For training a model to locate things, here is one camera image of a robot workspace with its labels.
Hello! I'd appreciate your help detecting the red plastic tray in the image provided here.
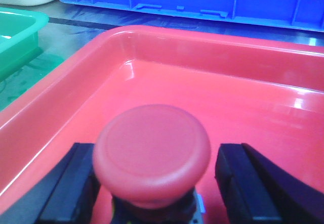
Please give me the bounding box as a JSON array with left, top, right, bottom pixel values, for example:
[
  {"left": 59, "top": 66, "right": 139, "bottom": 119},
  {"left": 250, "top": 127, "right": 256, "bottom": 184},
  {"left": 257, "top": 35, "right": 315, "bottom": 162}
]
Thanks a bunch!
[{"left": 1, "top": 25, "right": 323, "bottom": 223}]

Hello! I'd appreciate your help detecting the green plastic tray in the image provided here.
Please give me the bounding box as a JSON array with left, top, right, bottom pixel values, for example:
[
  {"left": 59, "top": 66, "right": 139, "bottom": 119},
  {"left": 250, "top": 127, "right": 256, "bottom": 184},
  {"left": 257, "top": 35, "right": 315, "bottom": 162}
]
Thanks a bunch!
[{"left": 1, "top": 7, "right": 49, "bottom": 80}]

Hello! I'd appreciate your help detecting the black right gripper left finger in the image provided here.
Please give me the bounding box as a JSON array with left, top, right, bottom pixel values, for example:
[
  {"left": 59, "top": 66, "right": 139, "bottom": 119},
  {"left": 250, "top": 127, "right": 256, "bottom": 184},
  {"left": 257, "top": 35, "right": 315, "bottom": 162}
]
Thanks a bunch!
[{"left": 1, "top": 143, "right": 100, "bottom": 223}]

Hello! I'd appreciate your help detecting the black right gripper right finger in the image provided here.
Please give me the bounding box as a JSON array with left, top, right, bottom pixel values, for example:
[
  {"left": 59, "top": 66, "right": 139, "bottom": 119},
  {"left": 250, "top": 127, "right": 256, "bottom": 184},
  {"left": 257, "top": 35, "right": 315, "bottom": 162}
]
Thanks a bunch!
[{"left": 215, "top": 143, "right": 323, "bottom": 223}]

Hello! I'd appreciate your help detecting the red push button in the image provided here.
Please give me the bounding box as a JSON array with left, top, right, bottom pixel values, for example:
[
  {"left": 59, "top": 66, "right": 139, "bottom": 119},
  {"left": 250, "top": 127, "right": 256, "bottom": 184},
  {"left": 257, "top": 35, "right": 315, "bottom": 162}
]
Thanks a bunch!
[{"left": 93, "top": 104, "right": 211, "bottom": 223}]

